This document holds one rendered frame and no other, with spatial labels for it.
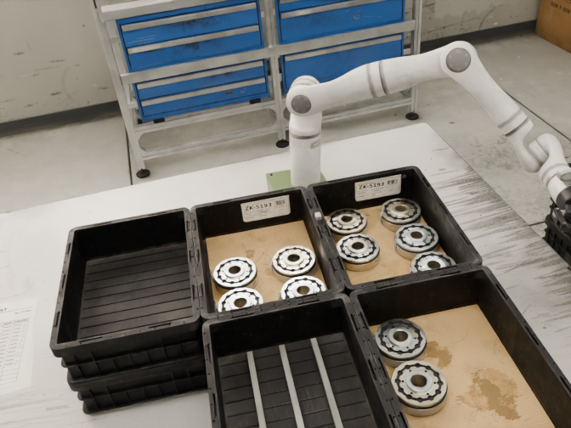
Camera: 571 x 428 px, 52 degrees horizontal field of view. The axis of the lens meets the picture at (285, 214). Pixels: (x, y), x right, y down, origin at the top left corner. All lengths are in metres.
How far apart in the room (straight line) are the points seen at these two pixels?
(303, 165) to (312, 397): 0.78
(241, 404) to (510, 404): 0.50
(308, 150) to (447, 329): 0.70
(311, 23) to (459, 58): 1.82
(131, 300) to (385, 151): 1.05
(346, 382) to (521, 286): 0.60
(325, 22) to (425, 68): 1.74
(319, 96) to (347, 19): 1.76
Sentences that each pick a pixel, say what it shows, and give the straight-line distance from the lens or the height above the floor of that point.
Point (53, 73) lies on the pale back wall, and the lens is 4.15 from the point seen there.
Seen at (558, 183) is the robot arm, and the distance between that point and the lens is 1.51.
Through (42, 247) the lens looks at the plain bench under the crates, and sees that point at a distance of 1.93.
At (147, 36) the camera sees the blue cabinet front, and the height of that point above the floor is 0.78.
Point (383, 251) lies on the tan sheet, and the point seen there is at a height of 0.83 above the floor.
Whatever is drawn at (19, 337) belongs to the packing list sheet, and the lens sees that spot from 1.67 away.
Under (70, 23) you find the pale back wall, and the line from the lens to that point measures 4.03.
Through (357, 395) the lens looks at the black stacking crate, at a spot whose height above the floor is 0.83.
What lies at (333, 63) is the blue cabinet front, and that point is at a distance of 3.41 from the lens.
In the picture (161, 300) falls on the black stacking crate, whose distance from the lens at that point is 1.42.
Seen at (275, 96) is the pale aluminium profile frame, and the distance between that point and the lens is 3.36.
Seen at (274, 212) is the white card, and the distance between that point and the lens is 1.53.
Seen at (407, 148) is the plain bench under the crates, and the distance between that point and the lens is 2.10.
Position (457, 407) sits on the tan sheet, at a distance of 1.18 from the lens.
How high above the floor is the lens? 1.79
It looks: 37 degrees down
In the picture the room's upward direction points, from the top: 6 degrees counter-clockwise
